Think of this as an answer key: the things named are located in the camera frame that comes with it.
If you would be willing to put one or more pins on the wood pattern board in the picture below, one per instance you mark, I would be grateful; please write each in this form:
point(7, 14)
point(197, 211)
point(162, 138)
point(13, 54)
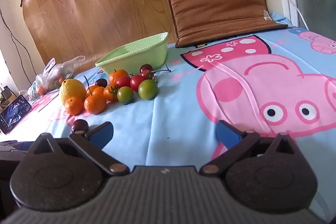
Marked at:
point(99, 3)

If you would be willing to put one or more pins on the small tangerine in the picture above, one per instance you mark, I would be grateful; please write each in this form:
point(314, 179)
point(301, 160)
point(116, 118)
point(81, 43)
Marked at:
point(74, 106)

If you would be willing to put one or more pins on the brown seat cushion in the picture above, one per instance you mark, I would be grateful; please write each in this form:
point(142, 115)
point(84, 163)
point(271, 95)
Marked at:
point(218, 3)

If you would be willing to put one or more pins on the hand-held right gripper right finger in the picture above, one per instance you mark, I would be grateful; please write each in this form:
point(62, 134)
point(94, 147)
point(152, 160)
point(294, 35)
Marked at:
point(227, 134)

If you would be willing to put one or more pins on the clear plastic bag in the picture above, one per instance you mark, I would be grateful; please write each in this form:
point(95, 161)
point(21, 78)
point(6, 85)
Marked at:
point(52, 77)

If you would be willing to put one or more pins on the red cherry tomato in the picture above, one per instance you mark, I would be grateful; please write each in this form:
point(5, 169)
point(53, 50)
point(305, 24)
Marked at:
point(138, 82)
point(123, 81)
point(147, 74)

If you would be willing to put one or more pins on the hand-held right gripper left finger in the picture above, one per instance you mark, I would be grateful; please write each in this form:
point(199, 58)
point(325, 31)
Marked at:
point(101, 132)

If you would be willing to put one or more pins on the large yellow citrus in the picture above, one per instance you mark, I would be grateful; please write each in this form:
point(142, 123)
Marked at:
point(72, 90)

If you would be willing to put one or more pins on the dark cherry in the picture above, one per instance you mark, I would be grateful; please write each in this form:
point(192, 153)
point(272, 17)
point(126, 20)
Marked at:
point(79, 125)
point(101, 82)
point(146, 67)

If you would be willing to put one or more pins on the green tomato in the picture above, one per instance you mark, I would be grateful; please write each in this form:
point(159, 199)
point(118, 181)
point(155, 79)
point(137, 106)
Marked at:
point(148, 89)
point(125, 95)

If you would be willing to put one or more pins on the black smartphone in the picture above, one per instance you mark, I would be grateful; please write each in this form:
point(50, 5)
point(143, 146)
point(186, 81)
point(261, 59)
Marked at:
point(14, 113)

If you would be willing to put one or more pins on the green plastic basket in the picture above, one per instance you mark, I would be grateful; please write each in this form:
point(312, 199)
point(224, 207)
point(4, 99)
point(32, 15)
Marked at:
point(136, 57)

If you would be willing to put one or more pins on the printed blanket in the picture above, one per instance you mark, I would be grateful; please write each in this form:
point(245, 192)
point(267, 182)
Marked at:
point(162, 113)

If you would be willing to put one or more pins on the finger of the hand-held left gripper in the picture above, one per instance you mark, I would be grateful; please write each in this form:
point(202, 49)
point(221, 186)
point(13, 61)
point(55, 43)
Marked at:
point(11, 147)

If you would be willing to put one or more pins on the small black device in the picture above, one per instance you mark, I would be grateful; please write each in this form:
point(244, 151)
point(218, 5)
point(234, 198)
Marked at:
point(5, 94)

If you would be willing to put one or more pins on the orange cherry tomato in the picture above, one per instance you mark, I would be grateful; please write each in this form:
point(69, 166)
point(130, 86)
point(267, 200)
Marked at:
point(90, 89)
point(110, 93)
point(99, 90)

